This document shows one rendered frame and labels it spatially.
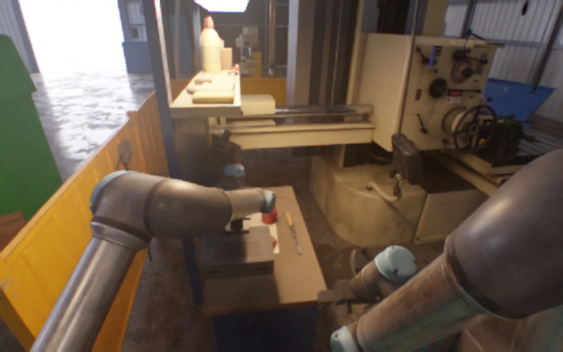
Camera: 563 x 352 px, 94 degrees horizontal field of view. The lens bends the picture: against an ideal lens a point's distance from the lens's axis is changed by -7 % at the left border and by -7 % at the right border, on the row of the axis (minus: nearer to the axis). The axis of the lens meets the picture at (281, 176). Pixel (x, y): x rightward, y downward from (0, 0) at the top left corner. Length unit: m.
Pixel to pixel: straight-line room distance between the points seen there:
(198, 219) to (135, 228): 0.11
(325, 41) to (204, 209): 2.24
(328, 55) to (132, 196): 2.29
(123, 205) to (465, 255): 0.52
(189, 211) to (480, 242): 0.43
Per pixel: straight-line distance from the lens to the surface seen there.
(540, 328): 0.47
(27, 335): 1.40
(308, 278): 1.28
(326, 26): 2.63
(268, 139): 2.28
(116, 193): 0.60
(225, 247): 1.09
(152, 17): 0.76
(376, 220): 2.78
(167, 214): 0.53
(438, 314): 0.36
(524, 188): 0.29
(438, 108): 2.49
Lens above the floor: 1.89
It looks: 28 degrees down
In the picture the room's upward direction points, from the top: 2 degrees clockwise
